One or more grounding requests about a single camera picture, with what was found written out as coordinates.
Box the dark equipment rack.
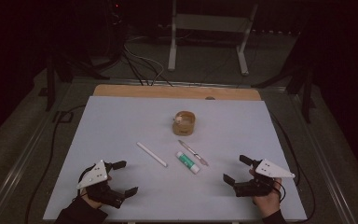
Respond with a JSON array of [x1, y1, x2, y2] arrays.
[[105, 0, 129, 63]]

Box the round wooden pen holder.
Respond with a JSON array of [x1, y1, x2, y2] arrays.
[[172, 110, 197, 136]]

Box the silver craft knife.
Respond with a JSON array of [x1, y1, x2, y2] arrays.
[[177, 139, 210, 167]]

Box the left hand-held gripper black cable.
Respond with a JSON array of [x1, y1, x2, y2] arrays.
[[24, 105, 97, 224]]

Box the black floor cable bundle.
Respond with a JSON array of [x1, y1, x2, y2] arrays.
[[122, 50, 173, 88]]

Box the white metal stand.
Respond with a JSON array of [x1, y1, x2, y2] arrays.
[[167, 0, 259, 77]]

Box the person's right hand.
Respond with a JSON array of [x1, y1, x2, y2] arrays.
[[252, 176, 283, 218]]

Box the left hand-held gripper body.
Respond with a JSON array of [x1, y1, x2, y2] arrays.
[[76, 160, 127, 209]]

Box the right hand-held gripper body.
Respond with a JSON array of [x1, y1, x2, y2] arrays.
[[233, 159, 296, 198]]

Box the black stand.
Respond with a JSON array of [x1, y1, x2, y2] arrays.
[[45, 55, 111, 112], [251, 62, 316, 124]]

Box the wooden table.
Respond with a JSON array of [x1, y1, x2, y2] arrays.
[[92, 84, 262, 101]]

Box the green and white glue stick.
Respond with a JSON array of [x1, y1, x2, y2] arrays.
[[175, 150, 200, 175]]

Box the hand-held gripper black cable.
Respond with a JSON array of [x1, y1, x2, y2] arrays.
[[269, 111, 316, 223], [24, 105, 97, 224]]

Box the right hand-held gripper black cable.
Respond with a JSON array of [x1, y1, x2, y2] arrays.
[[269, 111, 316, 223]]

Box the metal floor rail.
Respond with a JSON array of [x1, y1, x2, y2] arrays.
[[292, 92, 358, 224], [0, 83, 73, 224]]

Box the white table mat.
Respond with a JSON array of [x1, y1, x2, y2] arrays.
[[42, 95, 308, 222]]

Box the person's left hand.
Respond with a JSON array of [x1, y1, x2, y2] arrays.
[[79, 188, 104, 210]]

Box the white pen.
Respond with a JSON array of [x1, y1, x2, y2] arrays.
[[136, 142, 169, 168]]

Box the white floor cable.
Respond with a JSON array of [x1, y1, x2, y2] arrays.
[[124, 36, 166, 87]]

